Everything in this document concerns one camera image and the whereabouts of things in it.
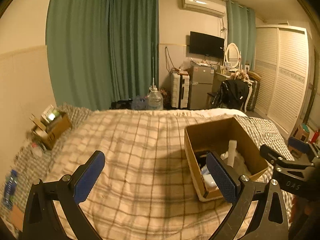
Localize white earbuds case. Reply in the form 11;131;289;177
202;173;217;189

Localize white tape strip loop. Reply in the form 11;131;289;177
227;140;237;167

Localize small wooden stool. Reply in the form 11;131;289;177
293;124;310;142

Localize white crumpled cloth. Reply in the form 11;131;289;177
220;151;251;176

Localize checkered grey bed sheet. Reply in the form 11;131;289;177
234;115;294;161

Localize open cardboard box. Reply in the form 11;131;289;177
184;115;268;202

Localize plaid bed blanket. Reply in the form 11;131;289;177
0;103;295;240

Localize small cluttered cardboard box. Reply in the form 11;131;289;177
30;105;72;150

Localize black jacket on chair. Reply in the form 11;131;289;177
212;79;249;110

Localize blue label water bottle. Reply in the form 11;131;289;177
3;169;18;210

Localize white louvered wardrobe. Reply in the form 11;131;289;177
254;25;310;138

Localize grey mini fridge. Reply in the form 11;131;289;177
188;65;214;110

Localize large clear water jug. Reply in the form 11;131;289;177
147;85;163;111

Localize white oval mirror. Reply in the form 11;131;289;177
224;42;241;69

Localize white suitcase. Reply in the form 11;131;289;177
171;70;190;109

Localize right green curtain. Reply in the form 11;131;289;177
226;0;256;70

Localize large green curtain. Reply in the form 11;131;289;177
46;0;159;110

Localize white air conditioner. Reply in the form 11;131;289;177
182;0;226;17

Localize black wall television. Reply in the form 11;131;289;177
189;31;225;59

